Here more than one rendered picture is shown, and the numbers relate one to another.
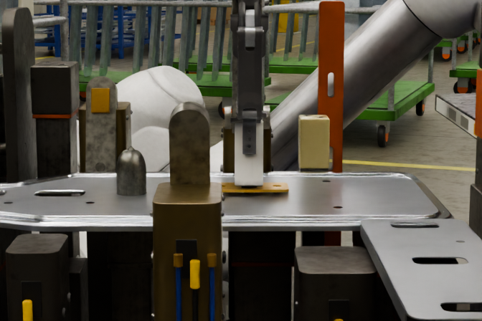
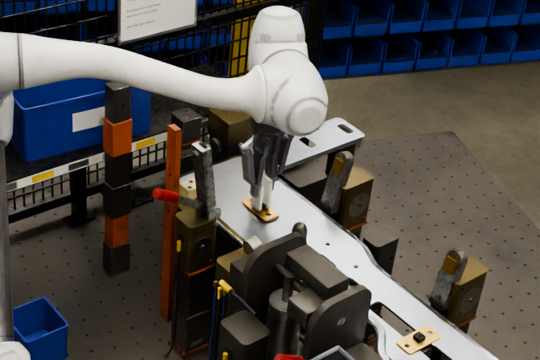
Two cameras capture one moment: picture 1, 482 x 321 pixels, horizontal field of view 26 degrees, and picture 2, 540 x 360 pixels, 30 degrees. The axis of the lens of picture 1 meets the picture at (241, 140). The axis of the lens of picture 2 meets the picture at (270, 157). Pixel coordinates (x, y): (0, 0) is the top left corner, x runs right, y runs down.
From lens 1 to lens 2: 2.76 m
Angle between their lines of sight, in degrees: 118
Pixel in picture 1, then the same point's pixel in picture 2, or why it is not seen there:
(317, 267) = (318, 175)
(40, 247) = (384, 232)
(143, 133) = not seen: outside the picture
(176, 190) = (353, 180)
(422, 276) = (329, 141)
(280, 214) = (288, 189)
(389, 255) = (313, 152)
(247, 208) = (287, 200)
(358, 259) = (299, 169)
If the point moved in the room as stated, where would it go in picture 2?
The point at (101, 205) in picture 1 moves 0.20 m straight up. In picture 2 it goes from (328, 239) to (340, 157)
